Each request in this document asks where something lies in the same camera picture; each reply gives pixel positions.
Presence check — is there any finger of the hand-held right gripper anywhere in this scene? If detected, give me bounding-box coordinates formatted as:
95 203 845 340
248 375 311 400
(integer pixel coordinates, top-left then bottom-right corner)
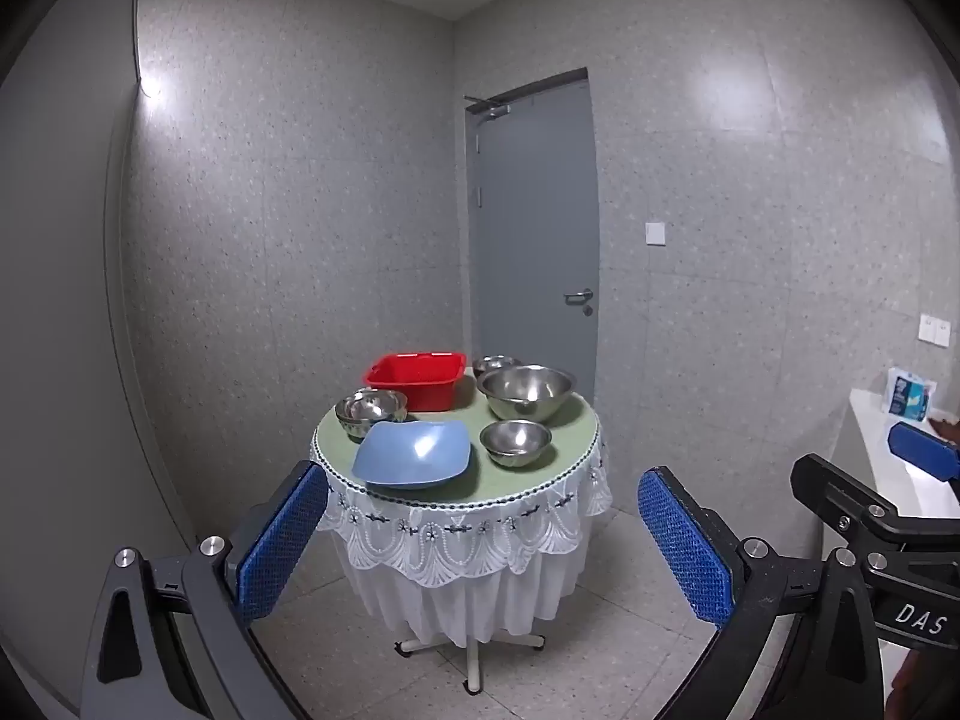
791 454 960 541
887 421 960 485

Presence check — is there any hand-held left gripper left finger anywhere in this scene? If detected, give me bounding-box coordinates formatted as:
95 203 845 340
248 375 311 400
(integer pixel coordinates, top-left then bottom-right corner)
79 460 331 720

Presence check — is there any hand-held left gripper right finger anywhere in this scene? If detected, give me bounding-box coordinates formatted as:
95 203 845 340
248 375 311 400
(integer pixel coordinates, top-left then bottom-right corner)
637 465 886 720

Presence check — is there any small steel bowl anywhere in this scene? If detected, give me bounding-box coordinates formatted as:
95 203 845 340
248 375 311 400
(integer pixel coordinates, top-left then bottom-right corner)
480 420 553 467
334 396 397 442
472 355 524 382
352 388 410 425

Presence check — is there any blue square plate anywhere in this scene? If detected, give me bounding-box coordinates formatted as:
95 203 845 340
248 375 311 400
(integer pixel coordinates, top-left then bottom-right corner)
352 421 473 491

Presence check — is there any red plastic basin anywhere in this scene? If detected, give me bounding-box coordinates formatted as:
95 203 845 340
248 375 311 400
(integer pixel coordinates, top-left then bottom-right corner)
364 352 467 413

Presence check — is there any large steel bowl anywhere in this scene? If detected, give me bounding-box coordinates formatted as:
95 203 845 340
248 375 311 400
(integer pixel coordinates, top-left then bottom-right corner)
476 365 577 422

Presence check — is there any white counter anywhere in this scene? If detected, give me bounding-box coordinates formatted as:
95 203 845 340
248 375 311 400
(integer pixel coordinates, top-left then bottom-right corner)
821 388 960 518

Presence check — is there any blue white tissue pack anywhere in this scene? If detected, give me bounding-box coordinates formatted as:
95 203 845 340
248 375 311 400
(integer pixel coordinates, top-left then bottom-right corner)
883 367 938 419

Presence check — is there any white table base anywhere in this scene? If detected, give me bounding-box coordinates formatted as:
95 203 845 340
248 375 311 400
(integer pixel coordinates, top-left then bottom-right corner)
395 634 546 695

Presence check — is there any grey door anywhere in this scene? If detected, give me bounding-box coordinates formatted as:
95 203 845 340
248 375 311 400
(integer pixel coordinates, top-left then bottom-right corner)
463 67 601 410

